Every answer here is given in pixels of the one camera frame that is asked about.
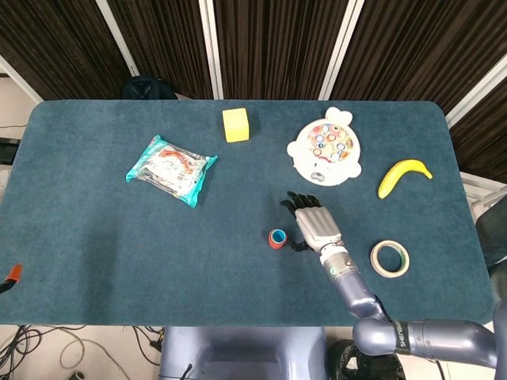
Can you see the white partition post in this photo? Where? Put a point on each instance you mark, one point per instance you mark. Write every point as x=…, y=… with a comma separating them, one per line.
x=20, y=79
x=118, y=39
x=475, y=93
x=210, y=39
x=343, y=39

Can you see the black backpack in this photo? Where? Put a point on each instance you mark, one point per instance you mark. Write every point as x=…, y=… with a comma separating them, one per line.
x=148, y=89

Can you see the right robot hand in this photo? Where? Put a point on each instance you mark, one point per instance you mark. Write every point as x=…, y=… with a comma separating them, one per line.
x=319, y=227

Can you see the teal table cloth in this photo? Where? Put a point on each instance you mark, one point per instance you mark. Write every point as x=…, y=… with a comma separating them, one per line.
x=119, y=257

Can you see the yellow banana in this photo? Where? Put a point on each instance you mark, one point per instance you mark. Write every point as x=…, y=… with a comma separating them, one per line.
x=396, y=176

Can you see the teal snack bag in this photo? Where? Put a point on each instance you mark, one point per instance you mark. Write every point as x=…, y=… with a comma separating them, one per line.
x=170, y=170

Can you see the white bear-shaped plate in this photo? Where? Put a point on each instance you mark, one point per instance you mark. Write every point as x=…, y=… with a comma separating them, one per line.
x=328, y=166

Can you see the masking tape roll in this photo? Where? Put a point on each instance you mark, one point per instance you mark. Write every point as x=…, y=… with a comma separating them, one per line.
x=374, y=261

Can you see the white metal frame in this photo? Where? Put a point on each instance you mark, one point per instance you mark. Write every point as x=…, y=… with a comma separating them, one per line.
x=481, y=194

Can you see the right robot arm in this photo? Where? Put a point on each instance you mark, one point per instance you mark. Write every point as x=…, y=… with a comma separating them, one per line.
x=435, y=338

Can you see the yellow foam cube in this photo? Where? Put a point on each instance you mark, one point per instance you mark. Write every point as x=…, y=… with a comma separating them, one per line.
x=237, y=126

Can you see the black trash bag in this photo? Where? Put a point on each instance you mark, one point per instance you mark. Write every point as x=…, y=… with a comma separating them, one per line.
x=344, y=364

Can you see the blue-grey robot torso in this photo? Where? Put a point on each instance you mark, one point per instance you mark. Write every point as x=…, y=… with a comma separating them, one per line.
x=237, y=352

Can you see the orange plastic cup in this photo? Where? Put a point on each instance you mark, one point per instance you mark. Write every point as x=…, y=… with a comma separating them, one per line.
x=273, y=245

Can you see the black office chair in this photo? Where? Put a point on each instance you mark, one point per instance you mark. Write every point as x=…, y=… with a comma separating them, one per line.
x=493, y=233

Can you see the orange-tipped black clamp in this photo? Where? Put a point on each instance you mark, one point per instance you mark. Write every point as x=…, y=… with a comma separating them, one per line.
x=16, y=273

